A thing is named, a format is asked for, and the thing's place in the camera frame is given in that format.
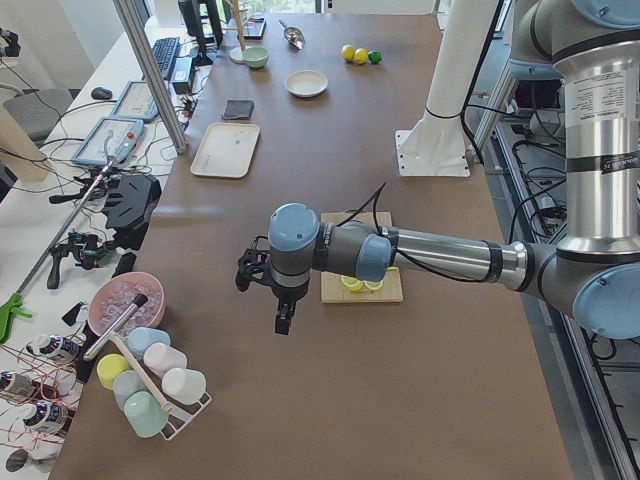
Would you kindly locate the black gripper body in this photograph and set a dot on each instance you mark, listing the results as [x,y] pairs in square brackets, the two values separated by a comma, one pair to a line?
[287,298]

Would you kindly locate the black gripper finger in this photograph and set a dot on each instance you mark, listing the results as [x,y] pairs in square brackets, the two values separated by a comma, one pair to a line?
[283,318]

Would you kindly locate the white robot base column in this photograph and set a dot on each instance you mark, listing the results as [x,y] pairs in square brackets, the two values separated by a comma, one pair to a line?
[435,146]

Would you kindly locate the cream rabbit tray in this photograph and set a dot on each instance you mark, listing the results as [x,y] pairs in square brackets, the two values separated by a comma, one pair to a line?
[226,150]

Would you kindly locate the wooden cutting board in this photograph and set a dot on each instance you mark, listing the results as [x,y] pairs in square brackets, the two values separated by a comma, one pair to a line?
[332,289]

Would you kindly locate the lemon slice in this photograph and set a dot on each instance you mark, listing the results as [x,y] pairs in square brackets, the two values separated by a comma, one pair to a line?
[351,284]
[373,285]

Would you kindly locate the steel muddler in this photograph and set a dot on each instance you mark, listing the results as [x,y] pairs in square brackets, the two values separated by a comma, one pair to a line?
[139,301]

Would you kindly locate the white cup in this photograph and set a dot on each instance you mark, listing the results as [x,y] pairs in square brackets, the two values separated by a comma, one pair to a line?
[184,385]

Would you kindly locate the pink cup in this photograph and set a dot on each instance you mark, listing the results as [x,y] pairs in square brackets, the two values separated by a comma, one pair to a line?
[159,358]

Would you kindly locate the light blue cup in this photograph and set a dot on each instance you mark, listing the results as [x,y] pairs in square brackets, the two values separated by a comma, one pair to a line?
[141,338]

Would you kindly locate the pink bowl with ice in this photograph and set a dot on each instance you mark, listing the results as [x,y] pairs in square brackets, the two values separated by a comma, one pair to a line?
[117,294]

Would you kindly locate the grey folded cloth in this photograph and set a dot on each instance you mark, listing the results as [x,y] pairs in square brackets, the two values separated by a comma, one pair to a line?
[236,109]

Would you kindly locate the mint green cup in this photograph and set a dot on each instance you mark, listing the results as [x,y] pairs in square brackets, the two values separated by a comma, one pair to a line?
[145,414]

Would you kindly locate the grey cup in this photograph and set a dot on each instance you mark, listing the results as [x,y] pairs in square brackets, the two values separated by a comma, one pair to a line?
[125,385]

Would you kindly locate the yellow cup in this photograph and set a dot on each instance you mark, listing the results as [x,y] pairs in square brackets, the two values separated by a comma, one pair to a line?
[109,367]

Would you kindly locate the cream round plate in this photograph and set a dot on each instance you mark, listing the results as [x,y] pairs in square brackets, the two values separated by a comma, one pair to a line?
[306,83]

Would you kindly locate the blue teach pendant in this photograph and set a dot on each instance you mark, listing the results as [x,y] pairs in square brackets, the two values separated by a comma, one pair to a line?
[127,132]
[136,102]

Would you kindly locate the green bowl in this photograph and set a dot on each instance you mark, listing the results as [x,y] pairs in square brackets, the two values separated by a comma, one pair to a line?
[255,57]

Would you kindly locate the wooden glass stand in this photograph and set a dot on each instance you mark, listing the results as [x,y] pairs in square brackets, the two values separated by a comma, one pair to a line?
[237,53]

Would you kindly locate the steel scoop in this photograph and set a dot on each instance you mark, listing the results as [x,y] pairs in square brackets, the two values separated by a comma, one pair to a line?
[293,35]

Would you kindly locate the black computer mouse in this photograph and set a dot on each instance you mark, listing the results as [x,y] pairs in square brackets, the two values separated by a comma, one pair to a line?
[101,93]

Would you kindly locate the black keyboard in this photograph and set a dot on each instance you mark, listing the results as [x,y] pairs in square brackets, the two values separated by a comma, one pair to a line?
[165,51]

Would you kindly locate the green lime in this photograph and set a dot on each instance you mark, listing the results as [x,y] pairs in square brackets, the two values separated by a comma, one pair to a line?
[375,57]

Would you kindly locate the reacher grabber tool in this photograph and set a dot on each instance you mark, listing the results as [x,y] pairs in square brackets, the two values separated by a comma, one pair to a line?
[13,305]

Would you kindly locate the black plastic bracket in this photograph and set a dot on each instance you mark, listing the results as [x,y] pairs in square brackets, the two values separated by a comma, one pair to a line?
[128,207]

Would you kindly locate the white wire cup rack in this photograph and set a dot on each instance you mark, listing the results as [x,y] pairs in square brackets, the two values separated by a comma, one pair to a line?
[181,416]

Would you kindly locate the aluminium frame post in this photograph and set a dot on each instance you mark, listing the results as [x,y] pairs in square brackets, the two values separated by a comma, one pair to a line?
[134,29]

